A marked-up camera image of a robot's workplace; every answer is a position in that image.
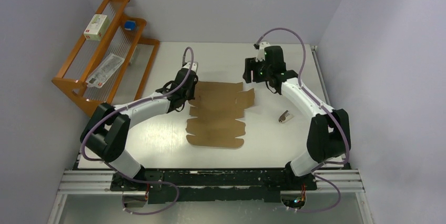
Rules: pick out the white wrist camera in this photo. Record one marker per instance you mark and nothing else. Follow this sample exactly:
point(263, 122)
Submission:
point(190, 68)
point(260, 47)

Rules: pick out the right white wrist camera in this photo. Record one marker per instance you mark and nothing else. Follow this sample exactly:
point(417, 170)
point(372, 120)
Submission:
point(260, 47)

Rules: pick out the clear plastic bag package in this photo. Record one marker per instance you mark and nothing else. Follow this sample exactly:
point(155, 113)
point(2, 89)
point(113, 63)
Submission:
point(104, 71)

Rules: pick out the white green carton box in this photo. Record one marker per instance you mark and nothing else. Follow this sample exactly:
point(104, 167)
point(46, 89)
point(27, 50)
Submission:
point(97, 27)

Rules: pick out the orange wooden rack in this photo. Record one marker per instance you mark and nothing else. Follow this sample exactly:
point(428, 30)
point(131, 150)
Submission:
point(88, 54)

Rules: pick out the small grey clip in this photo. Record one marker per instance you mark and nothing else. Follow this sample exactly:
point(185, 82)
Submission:
point(285, 117)

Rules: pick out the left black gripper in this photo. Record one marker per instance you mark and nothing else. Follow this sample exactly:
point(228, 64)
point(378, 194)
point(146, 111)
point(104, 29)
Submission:
point(191, 96)

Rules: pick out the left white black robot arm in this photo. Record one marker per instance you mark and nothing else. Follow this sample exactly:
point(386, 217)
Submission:
point(107, 130)

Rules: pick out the brown cardboard box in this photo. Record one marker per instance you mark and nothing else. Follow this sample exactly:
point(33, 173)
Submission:
point(216, 113)

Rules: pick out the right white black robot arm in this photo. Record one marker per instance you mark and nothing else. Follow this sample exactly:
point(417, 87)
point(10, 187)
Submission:
point(329, 130)

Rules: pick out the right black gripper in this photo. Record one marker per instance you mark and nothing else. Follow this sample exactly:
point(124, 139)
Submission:
point(248, 68)

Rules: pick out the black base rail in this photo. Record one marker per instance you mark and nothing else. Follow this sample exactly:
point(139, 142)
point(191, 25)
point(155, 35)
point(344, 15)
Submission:
point(188, 185)

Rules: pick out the blue round object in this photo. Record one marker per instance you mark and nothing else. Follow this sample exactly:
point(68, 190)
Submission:
point(130, 25)

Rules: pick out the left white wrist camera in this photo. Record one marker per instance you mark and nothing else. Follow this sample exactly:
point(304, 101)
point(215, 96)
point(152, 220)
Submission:
point(190, 68)

